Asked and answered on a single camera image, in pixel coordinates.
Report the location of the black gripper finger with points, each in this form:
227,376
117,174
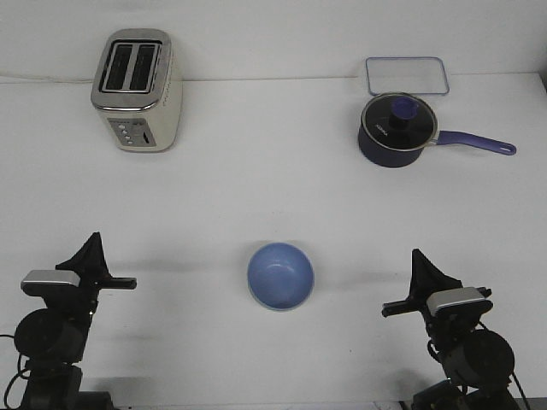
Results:
427,279
89,261

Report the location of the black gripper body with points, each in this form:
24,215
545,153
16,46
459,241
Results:
77,296
450,329

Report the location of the blue bowl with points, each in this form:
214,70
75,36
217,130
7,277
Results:
280,273

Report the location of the green bowl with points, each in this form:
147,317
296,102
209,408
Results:
282,307

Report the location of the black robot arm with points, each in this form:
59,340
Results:
53,338
478,363

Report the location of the dark blue saucepan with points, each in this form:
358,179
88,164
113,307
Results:
392,158

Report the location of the glass pot lid blue knob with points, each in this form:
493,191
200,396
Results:
399,121

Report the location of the cream and steel toaster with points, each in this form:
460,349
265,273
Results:
137,90

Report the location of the clear blue-rimmed container lid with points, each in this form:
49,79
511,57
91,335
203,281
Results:
417,75

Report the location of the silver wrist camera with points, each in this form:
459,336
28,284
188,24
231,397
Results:
467,301
44,282

